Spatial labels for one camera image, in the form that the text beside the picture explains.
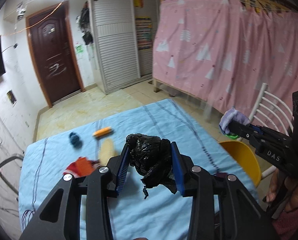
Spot purple cloth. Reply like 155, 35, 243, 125
219, 107, 250, 135

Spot red white knitted sock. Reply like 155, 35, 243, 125
63, 158, 101, 178

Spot cream hair brush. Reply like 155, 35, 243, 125
99, 138, 117, 166

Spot black plastic trash bag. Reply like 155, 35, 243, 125
126, 133, 177, 198

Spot operator right hand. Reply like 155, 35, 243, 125
263, 169, 279, 203

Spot yellow round stool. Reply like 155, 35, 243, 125
219, 140, 261, 187

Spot pink tree-print curtain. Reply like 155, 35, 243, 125
153, 0, 298, 115

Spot blue yarn ball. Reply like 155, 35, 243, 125
69, 132, 82, 148

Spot light blue bed sheet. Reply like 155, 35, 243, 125
18, 99, 257, 239

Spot orange thread spool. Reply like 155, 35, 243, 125
93, 127, 112, 138

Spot white louvered wardrobe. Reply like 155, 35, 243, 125
91, 0, 160, 94

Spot dark brown wooden door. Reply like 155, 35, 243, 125
26, 2, 85, 107

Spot black bags on hook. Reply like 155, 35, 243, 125
78, 1, 93, 46

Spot colourful wall chart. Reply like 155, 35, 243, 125
135, 17, 152, 50

